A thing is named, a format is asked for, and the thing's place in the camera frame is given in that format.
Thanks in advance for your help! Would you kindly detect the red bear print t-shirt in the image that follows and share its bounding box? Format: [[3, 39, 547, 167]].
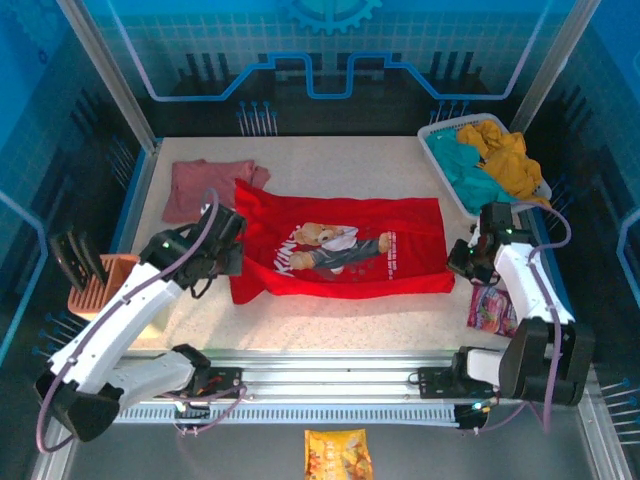
[[229, 178, 456, 306]]

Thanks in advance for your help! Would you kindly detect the pink purple snack packet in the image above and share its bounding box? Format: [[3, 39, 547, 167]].
[[467, 284, 519, 337]]

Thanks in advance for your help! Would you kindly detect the folded pink t-shirt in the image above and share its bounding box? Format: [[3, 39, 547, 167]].
[[161, 158, 272, 225]]

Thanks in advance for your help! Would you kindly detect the teal t-shirt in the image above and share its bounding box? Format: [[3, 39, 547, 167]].
[[427, 132, 519, 216]]

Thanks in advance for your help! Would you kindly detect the yellow t-shirt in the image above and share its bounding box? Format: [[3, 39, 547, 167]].
[[455, 119, 551, 209]]

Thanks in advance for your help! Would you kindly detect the orange beige utensil holder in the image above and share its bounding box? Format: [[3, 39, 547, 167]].
[[67, 253, 169, 341]]

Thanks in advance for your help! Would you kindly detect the black kitchen utensil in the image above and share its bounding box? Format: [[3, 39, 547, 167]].
[[79, 233, 109, 286], [67, 227, 99, 289]]

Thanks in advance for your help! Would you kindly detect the white plastic laundry basket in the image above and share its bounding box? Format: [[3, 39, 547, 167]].
[[417, 113, 554, 222]]

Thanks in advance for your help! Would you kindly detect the black slotted spatula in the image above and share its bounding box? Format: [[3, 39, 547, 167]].
[[48, 232, 85, 294]]

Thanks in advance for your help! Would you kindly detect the orange snack bag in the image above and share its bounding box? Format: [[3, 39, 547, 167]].
[[304, 428, 374, 480]]

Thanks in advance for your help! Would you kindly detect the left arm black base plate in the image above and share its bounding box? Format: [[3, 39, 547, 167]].
[[152, 367, 251, 400]]

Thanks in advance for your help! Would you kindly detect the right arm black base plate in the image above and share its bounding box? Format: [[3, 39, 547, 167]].
[[417, 366, 509, 400]]

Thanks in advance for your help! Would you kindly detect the aluminium frame rail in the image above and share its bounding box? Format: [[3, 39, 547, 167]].
[[64, 349, 596, 406]]

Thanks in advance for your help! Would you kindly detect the white slotted cable duct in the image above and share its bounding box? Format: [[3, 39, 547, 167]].
[[114, 405, 461, 427]]

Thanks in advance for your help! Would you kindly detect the aluminium frame post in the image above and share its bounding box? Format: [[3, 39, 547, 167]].
[[54, 0, 164, 154], [509, 0, 604, 136]]

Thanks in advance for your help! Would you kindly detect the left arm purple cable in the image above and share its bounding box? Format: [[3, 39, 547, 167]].
[[36, 187, 250, 455]]

